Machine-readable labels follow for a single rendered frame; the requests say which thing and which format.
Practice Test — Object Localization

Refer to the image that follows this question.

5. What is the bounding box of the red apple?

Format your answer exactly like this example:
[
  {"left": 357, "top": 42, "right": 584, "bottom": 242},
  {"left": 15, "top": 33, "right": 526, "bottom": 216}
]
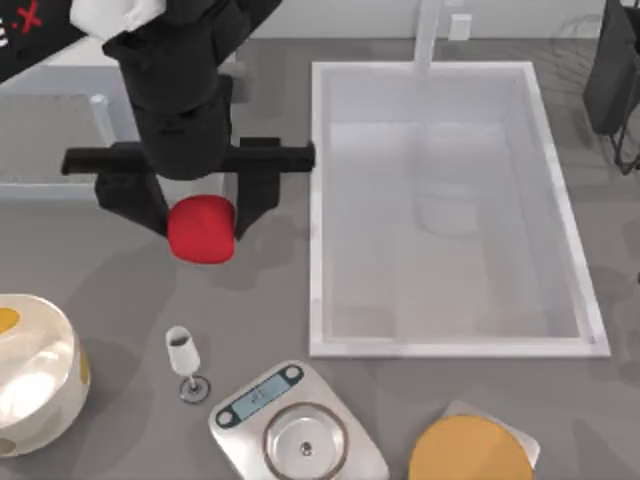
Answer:
[{"left": 166, "top": 195, "right": 238, "bottom": 266}]

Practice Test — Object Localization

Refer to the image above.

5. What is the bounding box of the white rack with grey mesh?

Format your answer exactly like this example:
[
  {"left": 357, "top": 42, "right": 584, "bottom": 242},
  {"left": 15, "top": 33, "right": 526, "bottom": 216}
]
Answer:
[{"left": 0, "top": 91, "right": 147, "bottom": 202}]

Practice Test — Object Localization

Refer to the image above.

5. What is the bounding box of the wine glass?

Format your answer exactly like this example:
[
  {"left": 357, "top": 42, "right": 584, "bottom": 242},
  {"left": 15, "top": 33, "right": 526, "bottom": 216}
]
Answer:
[{"left": 165, "top": 325, "right": 212, "bottom": 405}]

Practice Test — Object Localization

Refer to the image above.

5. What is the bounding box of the cream pot with yellow spots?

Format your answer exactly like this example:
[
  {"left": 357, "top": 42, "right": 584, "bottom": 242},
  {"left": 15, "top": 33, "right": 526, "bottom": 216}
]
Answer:
[{"left": 0, "top": 293, "right": 92, "bottom": 458}]

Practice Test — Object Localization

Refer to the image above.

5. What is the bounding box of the white tall tap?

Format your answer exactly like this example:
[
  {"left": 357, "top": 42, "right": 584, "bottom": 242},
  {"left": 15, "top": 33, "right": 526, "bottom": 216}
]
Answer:
[{"left": 411, "top": 0, "right": 442, "bottom": 77}]

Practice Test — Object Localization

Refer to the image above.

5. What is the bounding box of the white sink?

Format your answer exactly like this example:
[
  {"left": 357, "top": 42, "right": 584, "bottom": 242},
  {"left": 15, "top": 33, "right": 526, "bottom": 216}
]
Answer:
[{"left": 308, "top": 60, "right": 613, "bottom": 360}]

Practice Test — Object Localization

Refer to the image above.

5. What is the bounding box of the silver kitchen scale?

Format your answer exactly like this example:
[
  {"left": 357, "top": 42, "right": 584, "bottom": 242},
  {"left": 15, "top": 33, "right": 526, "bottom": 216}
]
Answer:
[{"left": 207, "top": 359, "right": 392, "bottom": 480}]

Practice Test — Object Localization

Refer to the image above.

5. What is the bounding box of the round yellow board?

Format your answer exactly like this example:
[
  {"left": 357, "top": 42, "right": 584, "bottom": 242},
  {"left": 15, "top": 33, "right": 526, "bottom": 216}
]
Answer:
[{"left": 408, "top": 414, "right": 534, "bottom": 480}]

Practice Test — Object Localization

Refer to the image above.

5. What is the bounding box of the black chair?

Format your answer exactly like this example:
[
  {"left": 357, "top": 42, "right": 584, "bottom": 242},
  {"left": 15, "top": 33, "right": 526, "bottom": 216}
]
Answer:
[{"left": 581, "top": 0, "right": 640, "bottom": 175}]

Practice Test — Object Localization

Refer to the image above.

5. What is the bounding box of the white wall socket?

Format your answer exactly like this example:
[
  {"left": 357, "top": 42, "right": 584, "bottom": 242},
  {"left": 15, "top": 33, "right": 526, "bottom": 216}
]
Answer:
[{"left": 449, "top": 13, "right": 473, "bottom": 42}]

